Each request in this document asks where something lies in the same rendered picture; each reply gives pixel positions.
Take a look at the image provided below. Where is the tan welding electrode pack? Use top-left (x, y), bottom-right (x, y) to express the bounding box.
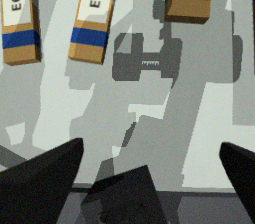
top-left (68, 0), bottom-right (115, 65)
top-left (164, 0), bottom-right (211, 24)

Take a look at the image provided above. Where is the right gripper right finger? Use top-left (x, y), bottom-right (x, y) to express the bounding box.
top-left (219, 142), bottom-right (255, 224)

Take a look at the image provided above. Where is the tan cardboard box with blue bands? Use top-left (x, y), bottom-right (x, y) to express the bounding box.
top-left (1, 0), bottom-right (41, 66)

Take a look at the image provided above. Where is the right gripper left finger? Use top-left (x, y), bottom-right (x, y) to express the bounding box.
top-left (0, 138), bottom-right (84, 224)

